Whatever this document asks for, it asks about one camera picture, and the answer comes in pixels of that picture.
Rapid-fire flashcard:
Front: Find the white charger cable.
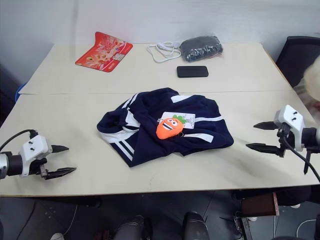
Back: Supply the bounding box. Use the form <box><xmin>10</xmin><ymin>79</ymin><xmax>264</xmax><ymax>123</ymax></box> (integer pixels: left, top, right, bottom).
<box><xmin>147</xmin><ymin>40</ymin><xmax>182</xmax><ymax>64</ymax></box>

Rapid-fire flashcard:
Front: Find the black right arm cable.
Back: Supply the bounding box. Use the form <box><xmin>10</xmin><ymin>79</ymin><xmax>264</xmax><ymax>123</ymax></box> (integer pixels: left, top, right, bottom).
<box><xmin>277</xmin><ymin>123</ymin><xmax>320</xmax><ymax>185</ymax></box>

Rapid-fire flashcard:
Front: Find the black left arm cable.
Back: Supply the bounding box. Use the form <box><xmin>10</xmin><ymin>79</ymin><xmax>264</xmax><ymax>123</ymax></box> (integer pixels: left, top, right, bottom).
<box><xmin>0</xmin><ymin>129</ymin><xmax>39</xmax><ymax>152</ymax></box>

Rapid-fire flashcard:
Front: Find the orange carrot plush charm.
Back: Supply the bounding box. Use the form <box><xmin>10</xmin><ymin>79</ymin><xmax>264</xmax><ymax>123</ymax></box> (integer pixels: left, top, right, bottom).
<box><xmin>155</xmin><ymin>114</ymin><xmax>187</xmax><ymax>140</ymax></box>

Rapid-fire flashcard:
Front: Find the dark garment in plastic bag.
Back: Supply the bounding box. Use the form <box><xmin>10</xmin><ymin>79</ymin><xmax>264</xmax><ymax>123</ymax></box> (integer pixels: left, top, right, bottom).
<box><xmin>179</xmin><ymin>35</ymin><xmax>225</xmax><ymax>63</ymax></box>

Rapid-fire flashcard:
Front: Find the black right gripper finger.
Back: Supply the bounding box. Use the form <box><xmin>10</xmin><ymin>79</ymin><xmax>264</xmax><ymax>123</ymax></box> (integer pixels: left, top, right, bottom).
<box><xmin>245</xmin><ymin>142</ymin><xmax>280</xmax><ymax>155</ymax></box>
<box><xmin>253</xmin><ymin>121</ymin><xmax>279</xmax><ymax>131</ymax></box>

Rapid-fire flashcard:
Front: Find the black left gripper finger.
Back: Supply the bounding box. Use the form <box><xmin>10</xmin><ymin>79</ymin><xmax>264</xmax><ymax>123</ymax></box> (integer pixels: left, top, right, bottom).
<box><xmin>51</xmin><ymin>144</ymin><xmax>70</xmax><ymax>154</ymax></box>
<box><xmin>44</xmin><ymin>167</ymin><xmax>78</xmax><ymax>181</ymax></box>

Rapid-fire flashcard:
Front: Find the white floor cable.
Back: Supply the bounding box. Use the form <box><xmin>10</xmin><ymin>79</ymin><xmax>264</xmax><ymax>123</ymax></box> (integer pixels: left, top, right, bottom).
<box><xmin>61</xmin><ymin>204</ymin><xmax>79</xmax><ymax>236</ymax></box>

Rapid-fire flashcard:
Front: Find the white paper hang tag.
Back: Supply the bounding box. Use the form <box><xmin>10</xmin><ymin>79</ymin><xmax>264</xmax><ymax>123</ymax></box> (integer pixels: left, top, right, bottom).
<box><xmin>159</xmin><ymin>111</ymin><xmax>197</xmax><ymax>130</ymax></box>

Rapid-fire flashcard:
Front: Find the red snack packet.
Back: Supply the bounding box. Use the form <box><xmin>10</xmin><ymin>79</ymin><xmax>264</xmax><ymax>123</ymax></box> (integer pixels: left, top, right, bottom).
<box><xmin>74</xmin><ymin>31</ymin><xmax>134</xmax><ymax>74</ymax></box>

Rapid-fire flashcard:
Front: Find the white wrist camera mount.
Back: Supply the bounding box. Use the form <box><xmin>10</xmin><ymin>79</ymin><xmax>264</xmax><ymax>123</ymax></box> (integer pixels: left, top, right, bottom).
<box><xmin>19</xmin><ymin>136</ymin><xmax>53</xmax><ymax>179</ymax></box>
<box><xmin>273</xmin><ymin>104</ymin><xmax>306</xmax><ymax>152</ymax></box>

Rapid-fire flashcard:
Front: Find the blurred pale beige shape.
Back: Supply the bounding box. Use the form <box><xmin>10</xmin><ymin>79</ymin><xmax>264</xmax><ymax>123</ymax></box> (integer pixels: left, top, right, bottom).
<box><xmin>293</xmin><ymin>56</ymin><xmax>320</xmax><ymax>111</ymax></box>

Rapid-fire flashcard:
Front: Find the dark rounded shape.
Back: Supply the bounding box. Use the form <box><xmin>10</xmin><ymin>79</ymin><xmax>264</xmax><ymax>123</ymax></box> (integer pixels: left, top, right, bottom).
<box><xmin>113</xmin><ymin>214</ymin><xmax>153</xmax><ymax>240</ymax></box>
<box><xmin>181</xmin><ymin>211</ymin><xmax>210</xmax><ymax>240</ymax></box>

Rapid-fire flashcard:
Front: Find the black phone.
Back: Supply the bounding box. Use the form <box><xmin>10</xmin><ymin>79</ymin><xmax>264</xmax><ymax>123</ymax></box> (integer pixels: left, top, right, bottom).
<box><xmin>176</xmin><ymin>65</ymin><xmax>210</xmax><ymax>79</ymax></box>

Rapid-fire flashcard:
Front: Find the brown box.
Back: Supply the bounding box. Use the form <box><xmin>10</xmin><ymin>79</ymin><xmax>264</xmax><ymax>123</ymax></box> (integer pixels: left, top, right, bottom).
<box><xmin>240</xmin><ymin>191</ymin><xmax>280</xmax><ymax>217</ymax></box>

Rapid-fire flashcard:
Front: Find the black mesh office chair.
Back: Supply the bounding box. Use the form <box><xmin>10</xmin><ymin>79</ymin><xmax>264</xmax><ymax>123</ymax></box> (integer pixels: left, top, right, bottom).
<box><xmin>274</xmin><ymin>35</ymin><xmax>320</xmax><ymax>89</ymax></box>

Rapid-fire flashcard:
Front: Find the navy white-striped zip jacket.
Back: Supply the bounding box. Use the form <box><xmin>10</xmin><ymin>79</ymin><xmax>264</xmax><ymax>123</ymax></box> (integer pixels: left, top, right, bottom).
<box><xmin>96</xmin><ymin>87</ymin><xmax>235</xmax><ymax>169</ymax></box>

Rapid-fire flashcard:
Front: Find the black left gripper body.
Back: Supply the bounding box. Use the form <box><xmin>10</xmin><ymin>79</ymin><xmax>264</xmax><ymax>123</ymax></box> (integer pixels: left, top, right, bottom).
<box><xmin>28</xmin><ymin>146</ymin><xmax>54</xmax><ymax>181</ymax></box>

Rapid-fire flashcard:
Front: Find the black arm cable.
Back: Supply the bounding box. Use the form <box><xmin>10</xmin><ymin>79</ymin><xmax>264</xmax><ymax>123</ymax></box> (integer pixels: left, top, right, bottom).
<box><xmin>277</xmin><ymin>123</ymin><xmax>320</xmax><ymax>185</ymax></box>
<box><xmin>0</xmin><ymin>129</ymin><xmax>39</xmax><ymax>152</ymax></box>

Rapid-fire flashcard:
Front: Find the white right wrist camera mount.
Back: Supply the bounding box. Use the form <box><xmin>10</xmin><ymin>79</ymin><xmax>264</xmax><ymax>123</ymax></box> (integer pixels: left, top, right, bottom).
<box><xmin>273</xmin><ymin>104</ymin><xmax>306</xmax><ymax>152</ymax></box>

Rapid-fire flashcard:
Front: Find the black strap on right wrist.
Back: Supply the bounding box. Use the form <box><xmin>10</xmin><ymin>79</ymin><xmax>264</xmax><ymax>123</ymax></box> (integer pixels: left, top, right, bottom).
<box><xmin>303</xmin><ymin>146</ymin><xmax>313</xmax><ymax>176</ymax></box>

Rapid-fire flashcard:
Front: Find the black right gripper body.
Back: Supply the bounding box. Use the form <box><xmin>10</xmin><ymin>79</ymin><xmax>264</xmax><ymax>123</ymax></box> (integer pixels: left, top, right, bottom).
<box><xmin>275</xmin><ymin>123</ymin><xmax>292</xmax><ymax>159</ymax></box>

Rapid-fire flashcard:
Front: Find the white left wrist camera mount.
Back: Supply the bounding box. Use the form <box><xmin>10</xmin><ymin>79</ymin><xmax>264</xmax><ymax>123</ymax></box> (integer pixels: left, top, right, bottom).
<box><xmin>19</xmin><ymin>136</ymin><xmax>53</xmax><ymax>179</ymax></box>

